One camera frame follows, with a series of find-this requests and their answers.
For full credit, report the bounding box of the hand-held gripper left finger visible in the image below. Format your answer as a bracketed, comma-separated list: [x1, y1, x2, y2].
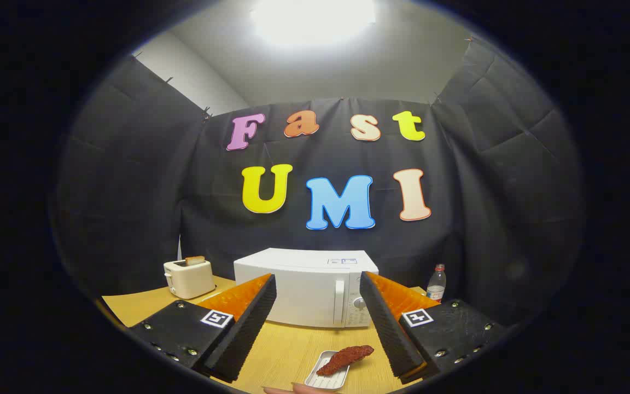
[128, 274, 277, 384]

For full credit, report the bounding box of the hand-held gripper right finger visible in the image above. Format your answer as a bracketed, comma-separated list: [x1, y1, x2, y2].
[359, 271, 507, 384]

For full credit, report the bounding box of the red meat strip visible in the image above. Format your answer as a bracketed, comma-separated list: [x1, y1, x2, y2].
[316, 345, 375, 376]

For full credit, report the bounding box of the white toaster oven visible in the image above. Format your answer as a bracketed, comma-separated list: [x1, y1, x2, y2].
[233, 247, 380, 329]

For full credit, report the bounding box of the cream toaster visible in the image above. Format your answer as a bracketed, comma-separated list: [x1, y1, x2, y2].
[163, 258, 217, 300]

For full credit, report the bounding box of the clear plastic water bottle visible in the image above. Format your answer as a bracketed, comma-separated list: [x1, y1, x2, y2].
[426, 264, 447, 303]

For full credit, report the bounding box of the small white ridged tray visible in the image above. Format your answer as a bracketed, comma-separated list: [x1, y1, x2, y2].
[304, 350, 351, 390]

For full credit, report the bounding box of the bright ceiling light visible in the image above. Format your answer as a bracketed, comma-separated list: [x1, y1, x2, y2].
[249, 0, 377, 49]

